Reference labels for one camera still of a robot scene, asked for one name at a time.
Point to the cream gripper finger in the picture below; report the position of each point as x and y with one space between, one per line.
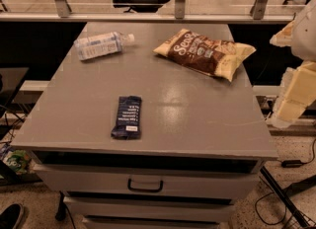
297 93

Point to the dark blue rxbar wrapper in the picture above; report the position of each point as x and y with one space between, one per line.
128 118

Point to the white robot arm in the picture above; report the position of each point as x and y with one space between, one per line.
300 34

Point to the clear blue plastic bottle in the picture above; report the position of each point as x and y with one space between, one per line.
101 45

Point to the brown yellow chip bag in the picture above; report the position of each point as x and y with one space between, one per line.
211 57

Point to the grey drawer cabinet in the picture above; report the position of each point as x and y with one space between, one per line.
205 138

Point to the green blue package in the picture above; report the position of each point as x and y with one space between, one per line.
16 160

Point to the black shoe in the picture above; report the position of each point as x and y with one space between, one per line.
11 217

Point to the black drawer handle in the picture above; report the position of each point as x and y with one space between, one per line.
145 187

